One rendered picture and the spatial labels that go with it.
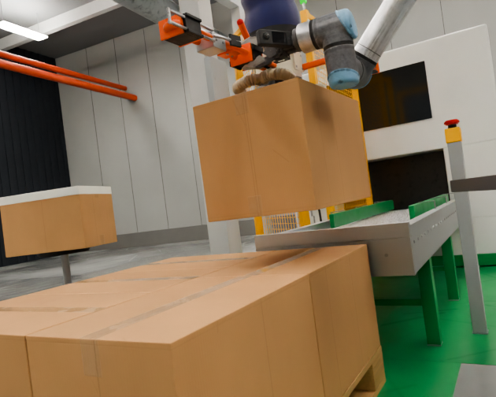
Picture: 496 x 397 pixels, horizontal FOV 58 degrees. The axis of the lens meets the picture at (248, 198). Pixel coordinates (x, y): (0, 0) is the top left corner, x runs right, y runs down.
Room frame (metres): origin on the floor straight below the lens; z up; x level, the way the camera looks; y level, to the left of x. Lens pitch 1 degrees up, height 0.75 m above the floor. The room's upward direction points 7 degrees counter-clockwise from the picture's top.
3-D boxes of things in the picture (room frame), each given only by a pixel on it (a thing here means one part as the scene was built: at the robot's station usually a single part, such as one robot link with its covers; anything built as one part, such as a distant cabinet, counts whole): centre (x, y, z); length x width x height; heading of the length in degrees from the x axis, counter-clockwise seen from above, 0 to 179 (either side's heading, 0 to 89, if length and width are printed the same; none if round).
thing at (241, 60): (1.50, -0.06, 1.24); 0.10 x 0.08 x 0.06; 61
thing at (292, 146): (1.70, -0.18, 0.92); 0.60 x 0.40 x 0.40; 149
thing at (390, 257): (1.95, -0.31, 0.48); 0.70 x 0.03 x 0.15; 60
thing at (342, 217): (3.41, -0.85, 0.60); 1.60 x 0.11 x 0.09; 150
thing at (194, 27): (1.21, 0.05, 1.24); 0.31 x 0.03 x 0.05; 151
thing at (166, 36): (1.19, 0.12, 1.24); 0.08 x 0.07 x 0.05; 151
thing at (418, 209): (3.14, -1.31, 0.60); 1.60 x 0.11 x 0.09; 150
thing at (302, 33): (1.38, -0.24, 1.25); 0.09 x 0.05 x 0.10; 151
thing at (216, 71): (3.06, 0.10, 1.62); 0.20 x 0.05 x 0.30; 150
